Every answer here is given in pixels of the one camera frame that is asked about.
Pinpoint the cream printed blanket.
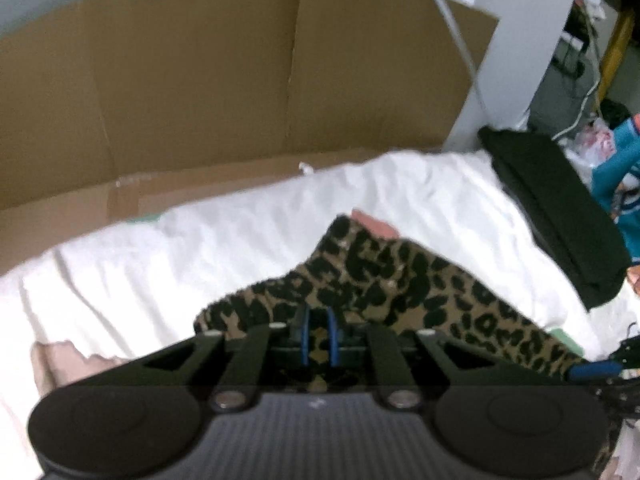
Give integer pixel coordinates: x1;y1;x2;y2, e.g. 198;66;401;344
0;150;640;480

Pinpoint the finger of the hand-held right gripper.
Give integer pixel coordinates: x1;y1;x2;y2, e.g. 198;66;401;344
569;360;623;382

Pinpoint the flat cardboard sheet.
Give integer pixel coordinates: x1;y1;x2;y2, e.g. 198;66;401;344
0;0;501;271

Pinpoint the folded black garment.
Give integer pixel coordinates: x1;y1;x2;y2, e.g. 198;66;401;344
477;126;632;310

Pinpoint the teal printed cloth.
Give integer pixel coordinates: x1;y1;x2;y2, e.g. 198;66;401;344
592;115;640;266

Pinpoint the leopard print garment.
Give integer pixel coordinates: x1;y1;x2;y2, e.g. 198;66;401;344
192;214;621;480

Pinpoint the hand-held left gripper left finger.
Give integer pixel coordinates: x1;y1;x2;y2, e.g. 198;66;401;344
142;307;310;411

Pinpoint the white plastic bag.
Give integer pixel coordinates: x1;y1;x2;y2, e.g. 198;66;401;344
575;117;616;161

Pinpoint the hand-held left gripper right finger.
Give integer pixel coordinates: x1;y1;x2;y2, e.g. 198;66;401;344
325;309;496;411

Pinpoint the white cable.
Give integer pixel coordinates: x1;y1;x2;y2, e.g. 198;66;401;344
415;0;496;128

